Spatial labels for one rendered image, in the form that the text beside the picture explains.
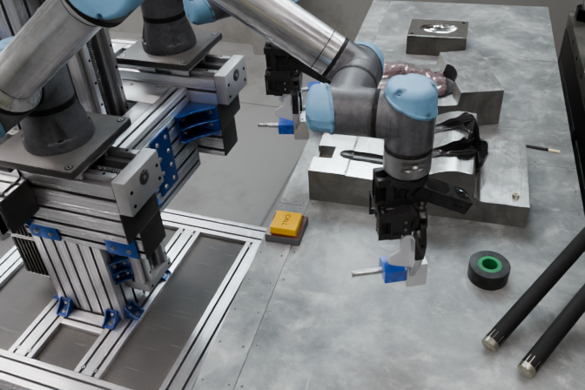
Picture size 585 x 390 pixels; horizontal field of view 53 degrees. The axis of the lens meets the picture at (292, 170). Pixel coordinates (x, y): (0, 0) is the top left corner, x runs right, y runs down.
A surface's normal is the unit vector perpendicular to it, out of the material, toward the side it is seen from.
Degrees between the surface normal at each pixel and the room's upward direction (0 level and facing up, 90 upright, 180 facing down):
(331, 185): 90
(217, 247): 0
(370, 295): 0
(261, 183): 0
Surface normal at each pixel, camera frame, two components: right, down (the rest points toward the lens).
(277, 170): -0.06, -0.80
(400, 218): 0.12, 0.58
